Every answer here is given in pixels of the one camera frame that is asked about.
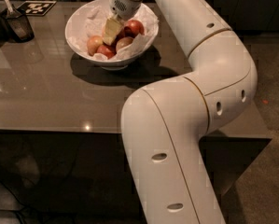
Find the yellow-red apple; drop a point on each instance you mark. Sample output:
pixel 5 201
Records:
pixel 124 42
pixel 93 43

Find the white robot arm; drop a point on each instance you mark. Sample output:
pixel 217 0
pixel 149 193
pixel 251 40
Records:
pixel 163 122

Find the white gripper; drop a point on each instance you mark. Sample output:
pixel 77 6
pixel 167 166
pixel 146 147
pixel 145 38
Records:
pixel 124 6

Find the yellow-red apple right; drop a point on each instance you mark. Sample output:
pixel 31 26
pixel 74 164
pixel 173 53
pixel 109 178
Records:
pixel 124 42

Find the yellow-red apple left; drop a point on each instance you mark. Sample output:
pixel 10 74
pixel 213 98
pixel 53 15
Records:
pixel 93 43

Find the white paper bowl liner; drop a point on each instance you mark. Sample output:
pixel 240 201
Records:
pixel 92 19

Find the black scoop with white handle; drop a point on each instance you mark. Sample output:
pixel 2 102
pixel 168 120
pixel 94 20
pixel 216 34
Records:
pixel 18 24

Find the black white fiducial marker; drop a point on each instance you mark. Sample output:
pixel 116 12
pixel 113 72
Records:
pixel 36 8

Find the red apple front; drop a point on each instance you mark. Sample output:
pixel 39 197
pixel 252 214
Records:
pixel 107 51

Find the white ceramic bowl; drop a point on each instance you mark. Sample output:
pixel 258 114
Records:
pixel 114 62

